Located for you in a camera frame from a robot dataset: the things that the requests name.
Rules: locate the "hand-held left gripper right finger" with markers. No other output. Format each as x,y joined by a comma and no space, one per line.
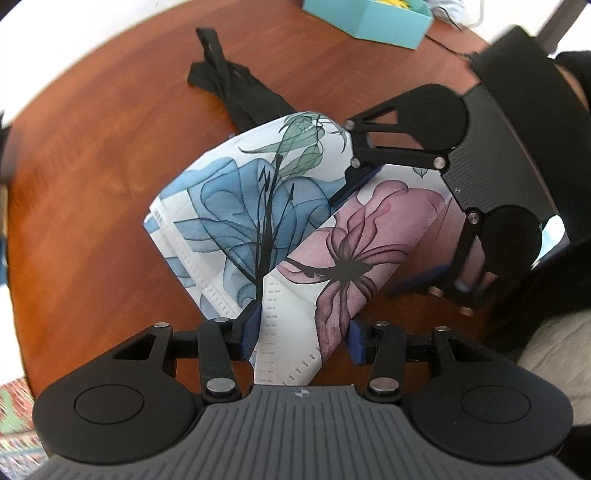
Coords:
358,344

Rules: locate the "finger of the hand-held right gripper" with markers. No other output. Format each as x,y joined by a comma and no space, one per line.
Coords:
353,184
422,280

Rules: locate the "teal box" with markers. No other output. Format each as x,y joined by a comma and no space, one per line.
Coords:
369,23

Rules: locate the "floral shopping bag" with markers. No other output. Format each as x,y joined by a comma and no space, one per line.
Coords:
240,217

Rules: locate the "light blue white cloth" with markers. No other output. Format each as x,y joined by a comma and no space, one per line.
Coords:
551,235

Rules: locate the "patterned rug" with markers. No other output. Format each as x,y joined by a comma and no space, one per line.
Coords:
18,420

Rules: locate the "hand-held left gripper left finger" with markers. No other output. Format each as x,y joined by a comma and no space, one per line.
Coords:
251,328

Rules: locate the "person's white fleece garment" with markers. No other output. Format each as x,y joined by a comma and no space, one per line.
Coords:
558,360

